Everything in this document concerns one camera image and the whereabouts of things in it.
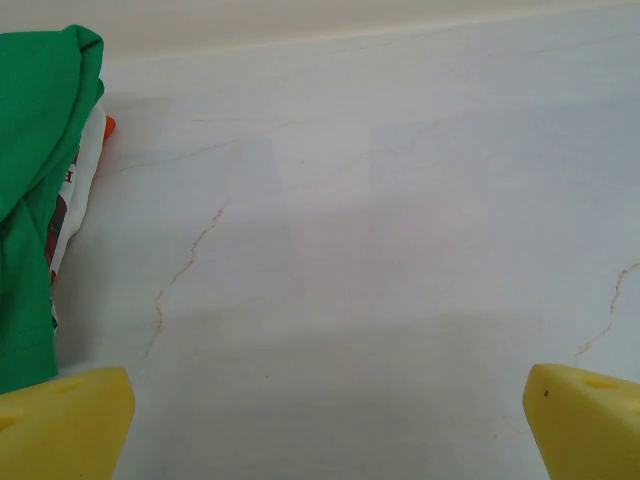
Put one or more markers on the green t-shirt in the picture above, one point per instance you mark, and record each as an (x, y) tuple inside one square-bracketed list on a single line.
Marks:
[(30, 100)]

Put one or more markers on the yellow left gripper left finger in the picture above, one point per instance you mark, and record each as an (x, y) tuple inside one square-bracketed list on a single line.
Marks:
[(60, 430)]

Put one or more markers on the white printed t-shirt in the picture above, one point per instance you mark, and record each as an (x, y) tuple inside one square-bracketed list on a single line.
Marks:
[(82, 165)]

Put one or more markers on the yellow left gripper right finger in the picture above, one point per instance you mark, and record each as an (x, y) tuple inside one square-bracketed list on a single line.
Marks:
[(590, 430)]

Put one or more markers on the orange t-shirt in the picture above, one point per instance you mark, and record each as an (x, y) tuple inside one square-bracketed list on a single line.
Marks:
[(110, 126)]

